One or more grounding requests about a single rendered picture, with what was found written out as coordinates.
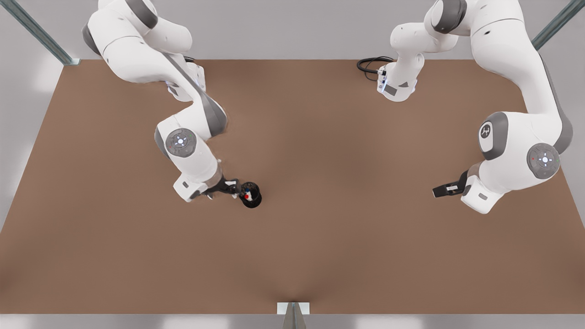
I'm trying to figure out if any silver frame post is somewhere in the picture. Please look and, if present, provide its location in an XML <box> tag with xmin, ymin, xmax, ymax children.
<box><xmin>277</xmin><ymin>302</ymin><xmax>310</xmax><ymax>329</ymax></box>
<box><xmin>0</xmin><ymin>0</ymin><xmax>81</xmax><ymax>66</ymax></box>
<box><xmin>532</xmin><ymin>0</ymin><xmax>585</xmax><ymax>51</ymax></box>

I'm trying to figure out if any black cable loop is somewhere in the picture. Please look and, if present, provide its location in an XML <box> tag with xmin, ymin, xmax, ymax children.
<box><xmin>357</xmin><ymin>57</ymin><xmax>395</xmax><ymax>82</ymax></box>

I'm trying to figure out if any black pen holder cup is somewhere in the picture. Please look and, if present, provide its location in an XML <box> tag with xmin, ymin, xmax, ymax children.
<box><xmin>240</xmin><ymin>182</ymin><xmax>262</xmax><ymax>209</ymax></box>

